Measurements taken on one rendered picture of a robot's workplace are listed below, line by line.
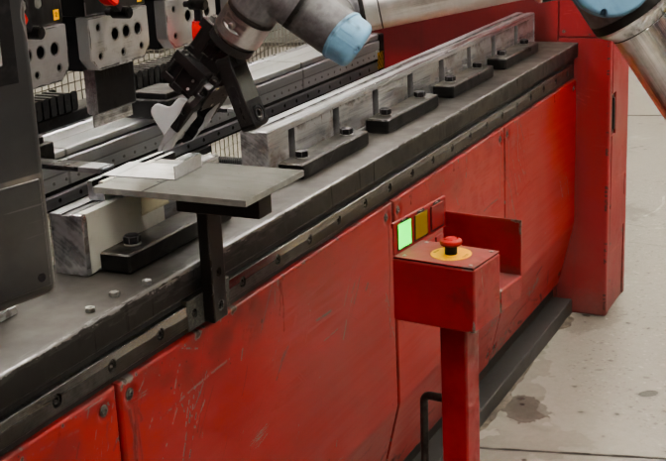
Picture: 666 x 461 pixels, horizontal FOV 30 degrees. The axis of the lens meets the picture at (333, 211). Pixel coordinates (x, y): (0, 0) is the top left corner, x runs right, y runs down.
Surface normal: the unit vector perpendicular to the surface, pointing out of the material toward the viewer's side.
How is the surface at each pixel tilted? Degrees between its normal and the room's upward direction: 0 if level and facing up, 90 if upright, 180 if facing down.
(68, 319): 0
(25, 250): 90
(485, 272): 90
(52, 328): 0
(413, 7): 110
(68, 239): 90
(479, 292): 90
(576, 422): 0
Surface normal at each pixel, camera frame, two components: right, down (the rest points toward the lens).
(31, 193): 0.78, 0.14
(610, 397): -0.04, -0.96
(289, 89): 0.90, 0.08
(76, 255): -0.44, 0.27
